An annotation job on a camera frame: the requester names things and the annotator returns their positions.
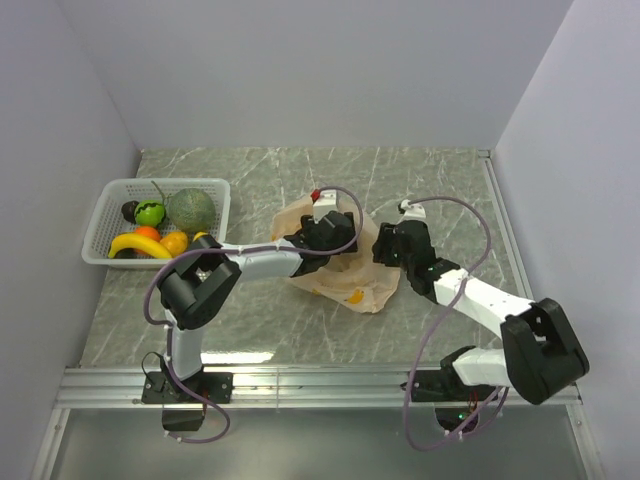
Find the orange translucent plastic bag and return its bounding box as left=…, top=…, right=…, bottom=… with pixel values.
left=271, top=196, right=401, bottom=314

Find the small yellow lemon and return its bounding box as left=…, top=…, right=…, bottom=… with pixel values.
left=192, top=231, right=209, bottom=242

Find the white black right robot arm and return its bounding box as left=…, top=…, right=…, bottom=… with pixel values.
left=372, top=220, right=590, bottom=405

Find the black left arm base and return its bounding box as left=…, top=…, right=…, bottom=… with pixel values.
left=140, top=352, right=234, bottom=444

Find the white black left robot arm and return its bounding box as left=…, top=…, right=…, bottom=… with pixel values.
left=158, top=210, right=357, bottom=402

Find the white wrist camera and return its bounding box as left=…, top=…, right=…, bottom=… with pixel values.
left=398, top=199, right=427, bottom=223
left=311, top=189, right=339, bottom=223

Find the white edge rail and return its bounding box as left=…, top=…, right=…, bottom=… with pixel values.
left=476, top=149, right=534, bottom=299

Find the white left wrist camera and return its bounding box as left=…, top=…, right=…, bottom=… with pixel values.
left=311, top=189, right=339, bottom=223

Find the bright green watermelon toy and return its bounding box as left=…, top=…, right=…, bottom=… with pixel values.
left=135, top=200, right=166, bottom=228

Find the yellow mango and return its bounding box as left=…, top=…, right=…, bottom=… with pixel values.
left=160, top=231, right=189, bottom=258

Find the yellow banana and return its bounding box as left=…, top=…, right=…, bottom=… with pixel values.
left=107, top=233, right=173, bottom=259

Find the orange fruit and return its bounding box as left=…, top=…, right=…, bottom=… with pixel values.
left=135, top=226, right=162, bottom=242

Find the white plastic basket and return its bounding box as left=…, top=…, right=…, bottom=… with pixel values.
left=81, top=178, right=231, bottom=269

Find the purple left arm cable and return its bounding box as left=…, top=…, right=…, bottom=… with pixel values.
left=143, top=185, right=362, bottom=445

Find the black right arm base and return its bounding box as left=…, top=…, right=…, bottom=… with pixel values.
left=410, top=346, right=498, bottom=434

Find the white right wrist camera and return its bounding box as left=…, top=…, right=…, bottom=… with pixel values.
left=398, top=199, right=427, bottom=223

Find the netted green melon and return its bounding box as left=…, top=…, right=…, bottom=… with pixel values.
left=167, top=188, right=216, bottom=233

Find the dark brown round fruit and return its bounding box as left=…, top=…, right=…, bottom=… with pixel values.
left=121, top=200, right=139, bottom=224

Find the dark green avocado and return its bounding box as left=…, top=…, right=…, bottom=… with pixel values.
left=114, top=249, right=137, bottom=260

